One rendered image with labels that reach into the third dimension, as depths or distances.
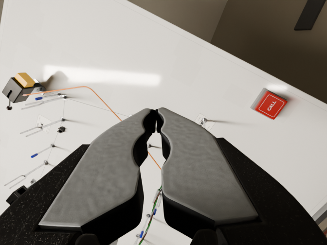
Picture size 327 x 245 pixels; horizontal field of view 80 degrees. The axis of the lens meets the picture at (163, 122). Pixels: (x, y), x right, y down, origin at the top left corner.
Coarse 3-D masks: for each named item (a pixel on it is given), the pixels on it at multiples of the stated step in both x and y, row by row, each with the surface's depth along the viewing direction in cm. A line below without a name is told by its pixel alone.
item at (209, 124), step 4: (200, 116) 52; (204, 116) 52; (196, 120) 52; (200, 120) 52; (208, 120) 52; (212, 120) 52; (200, 124) 53; (208, 124) 52; (212, 124) 52; (208, 128) 52
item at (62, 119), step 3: (60, 117) 60; (63, 117) 60; (60, 120) 59; (63, 120) 60; (51, 123) 56; (54, 123) 57; (42, 126) 53; (45, 126) 54; (30, 129) 50; (42, 129) 52; (21, 132) 48; (24, 132) 48; (36, 132) 50; (27, 135) 48; (30, 135) 48
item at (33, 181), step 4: (32, 180) 70; (32, 184) 68; (20, 188) 63; (24, 188) 64; (28, 188) 68; (12, 192) 61; (16, 192) 61; (20, 192) 65; (12, 196) 62; (16, 196) 61; (8, 200) 62; (12, 200) 62
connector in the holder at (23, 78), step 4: (20, 72) 50; (24, 72) 51; (16, 76) 50; (20, 76) 50; (24, 76) 50; (28, 76) 51; (20, 80) 50; (24, 80) 50; (28, 80) 51; (32, 80) 52; (24, 84) 50; (28, 84) 50; (32, 84) 52
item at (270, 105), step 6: (264, 96) 44; (270, 96) 44; (276, 96) 44; (258, 102) 46; (264, 102) 45; (270, 102) 44; (276, 102) 44; (282, 102) 44; (258, 108) 45; (264, 108) 45; (270, 108) 45; (276, 108) 45; (282, 108) 44; (264, 114) 45; (270, 114) 45; (276, 114) 45
